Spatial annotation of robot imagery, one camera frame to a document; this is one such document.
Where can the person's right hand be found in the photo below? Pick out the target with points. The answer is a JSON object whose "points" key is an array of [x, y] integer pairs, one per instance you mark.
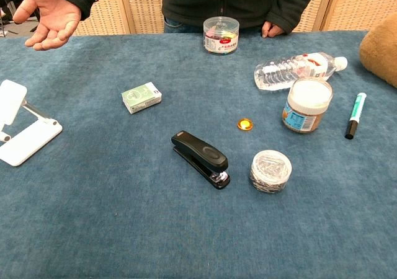
{"points": [[57, 15]]}

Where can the person's left hand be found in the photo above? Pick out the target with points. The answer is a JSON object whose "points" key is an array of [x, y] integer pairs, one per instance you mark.
{"points": [[271, 30]]}

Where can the person's left forearm black sleeve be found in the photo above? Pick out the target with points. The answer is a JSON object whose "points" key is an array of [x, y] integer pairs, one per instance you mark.
{"points": [[294, 3]]}

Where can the clear round paperclip box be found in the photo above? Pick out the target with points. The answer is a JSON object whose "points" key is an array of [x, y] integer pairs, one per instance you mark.
{"points": [[270, 172]]}

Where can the black stapler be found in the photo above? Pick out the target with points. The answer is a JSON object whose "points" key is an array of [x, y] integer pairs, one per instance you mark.
{"points": [[203, 158]]}

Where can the clear plastic water bottle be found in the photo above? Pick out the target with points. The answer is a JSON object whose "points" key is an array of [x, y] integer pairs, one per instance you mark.
{"points": [[288, 71]]}

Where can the clear tub of coloured clips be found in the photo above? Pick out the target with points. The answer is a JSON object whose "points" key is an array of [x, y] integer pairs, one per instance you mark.
{"points": [[220, 35]]}

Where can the person's torso black jacket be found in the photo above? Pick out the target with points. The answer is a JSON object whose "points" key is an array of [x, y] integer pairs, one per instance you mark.
{"points": [[217, 0]]}

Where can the brown spread jar white lid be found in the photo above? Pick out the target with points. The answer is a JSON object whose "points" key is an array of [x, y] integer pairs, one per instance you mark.
{"points": [[305, 108]]}

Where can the wicker folding screen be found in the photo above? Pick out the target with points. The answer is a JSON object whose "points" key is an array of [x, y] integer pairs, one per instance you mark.
{"points": [[142, 6]]}

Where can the person's blue jeans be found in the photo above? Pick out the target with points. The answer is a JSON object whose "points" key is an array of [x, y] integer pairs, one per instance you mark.
{"points": [[176, 26]]}

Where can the orange round disc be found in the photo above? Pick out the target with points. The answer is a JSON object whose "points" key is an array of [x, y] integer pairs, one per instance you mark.
{"points": [[245, 124]]}

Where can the brown plush cushion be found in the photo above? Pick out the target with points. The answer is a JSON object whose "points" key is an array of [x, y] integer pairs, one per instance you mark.
{"points": [[381, 52]]}

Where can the green white small box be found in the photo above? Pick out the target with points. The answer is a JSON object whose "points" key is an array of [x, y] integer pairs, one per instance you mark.
{"points": [[141, 97]]}

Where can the green white marker pen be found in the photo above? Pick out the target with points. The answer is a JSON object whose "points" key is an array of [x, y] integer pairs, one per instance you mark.
{"points": [[356, 113]]}

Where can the white folding phone stand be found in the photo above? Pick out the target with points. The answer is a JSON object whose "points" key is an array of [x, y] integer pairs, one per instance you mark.
{"points": [[21, 130]]}

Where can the blue tablecloth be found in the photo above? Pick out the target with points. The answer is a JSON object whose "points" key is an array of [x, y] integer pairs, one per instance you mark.
{"points": [[124, 217]]}

